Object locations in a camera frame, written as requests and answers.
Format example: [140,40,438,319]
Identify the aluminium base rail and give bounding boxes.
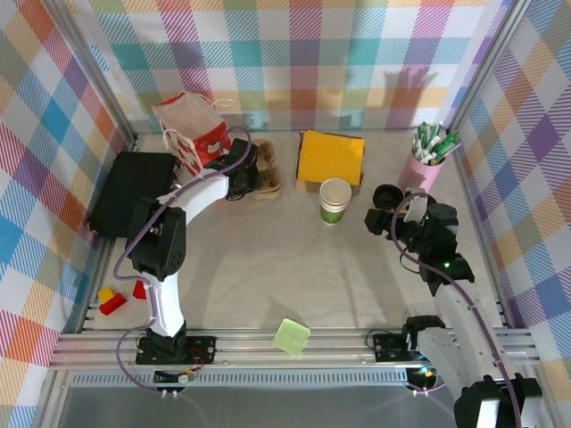
[48,327,539,372]

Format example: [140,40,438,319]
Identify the red white paper gift bag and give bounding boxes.
[152,91,236,179]

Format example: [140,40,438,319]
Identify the grey slotted cable duct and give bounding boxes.
[66,373,414,388]

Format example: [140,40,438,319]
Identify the stacked paper cups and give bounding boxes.
[319,177,352,207]

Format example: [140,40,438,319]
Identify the brown cardboard napkin box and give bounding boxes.
[294,130,365,197]

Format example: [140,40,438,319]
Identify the pink cylindrical holder cup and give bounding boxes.
[398,145,446,193]

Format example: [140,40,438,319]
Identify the colourful plaid backdrop panel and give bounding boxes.
[450,0,571,428]
[66,0,514,135]
[0,0,135,428]

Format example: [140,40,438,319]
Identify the small circuit board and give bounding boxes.
[153,367,200,385]
[408,366,443,390]

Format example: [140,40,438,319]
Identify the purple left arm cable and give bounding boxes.
[114,127,253,393]

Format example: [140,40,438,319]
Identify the aluminium frame post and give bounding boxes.
[445,0,534,130]
[42,0,140,148]

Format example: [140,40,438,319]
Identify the black plastic cup lid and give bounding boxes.
[373,183,403,211]

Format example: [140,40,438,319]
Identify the green white paper cup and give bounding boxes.
[319,202,350,226]

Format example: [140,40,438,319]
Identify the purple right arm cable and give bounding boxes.
[391,189,523,428]

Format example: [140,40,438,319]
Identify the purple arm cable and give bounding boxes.
[391,189,523,428]
[114,127,253,393]

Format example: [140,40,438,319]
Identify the black hard case silver handle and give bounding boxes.
[87,151,182,237]

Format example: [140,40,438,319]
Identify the green sticky note pad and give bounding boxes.
[272,317,311,358]

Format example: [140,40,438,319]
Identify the red rectangular toy block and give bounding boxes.
[98,293,129,317]

